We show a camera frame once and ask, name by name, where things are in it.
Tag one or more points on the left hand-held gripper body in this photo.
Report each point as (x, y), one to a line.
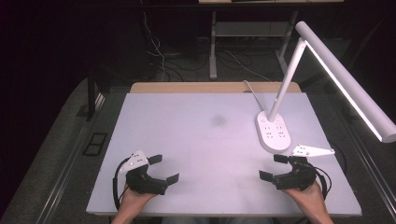
(146, 183)

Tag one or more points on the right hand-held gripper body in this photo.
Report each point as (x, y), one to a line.
(300, 177)

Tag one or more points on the person's left hand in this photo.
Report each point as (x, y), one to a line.
(134, 202)

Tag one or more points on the person's right hand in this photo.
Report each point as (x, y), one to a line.
(309, 199)

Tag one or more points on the white desk lamp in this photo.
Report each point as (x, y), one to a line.
(274, 137)

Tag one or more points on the white foam board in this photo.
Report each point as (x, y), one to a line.
(193, 149)

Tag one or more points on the wooden table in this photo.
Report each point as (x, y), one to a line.
(193, 87)

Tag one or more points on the black floor socket frame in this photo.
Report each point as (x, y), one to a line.
(84, 153)

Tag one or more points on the grey metal desk frame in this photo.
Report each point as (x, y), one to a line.
(213, 46)

